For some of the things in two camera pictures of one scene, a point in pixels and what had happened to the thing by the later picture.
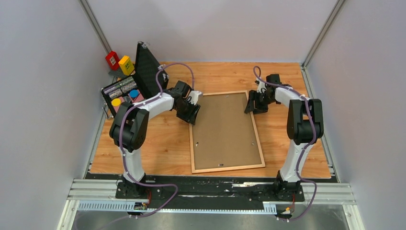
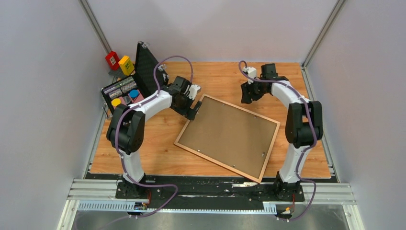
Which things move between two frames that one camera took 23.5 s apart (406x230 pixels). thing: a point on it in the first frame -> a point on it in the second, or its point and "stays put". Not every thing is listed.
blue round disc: (134, 93) stays put
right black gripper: (252, 107) -> (246, 97)
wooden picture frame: (223, 137) -> (221, 164)
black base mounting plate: (176, 191) stays put
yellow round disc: (116, 102) stays put
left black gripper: (191, 117) stays put
